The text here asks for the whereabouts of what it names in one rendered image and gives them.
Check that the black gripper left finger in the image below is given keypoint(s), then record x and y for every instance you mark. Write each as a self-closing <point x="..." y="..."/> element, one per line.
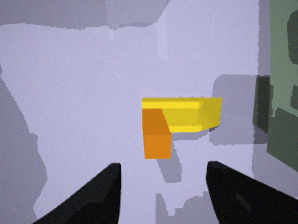
<point x="97" y="202"/>

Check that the yellow wedge chock with orange handle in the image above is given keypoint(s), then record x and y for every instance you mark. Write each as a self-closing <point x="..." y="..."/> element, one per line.
<point x="162" y="115"/>

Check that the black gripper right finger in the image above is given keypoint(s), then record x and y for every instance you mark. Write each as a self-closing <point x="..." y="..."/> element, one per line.
<point x="238" y="199"/>

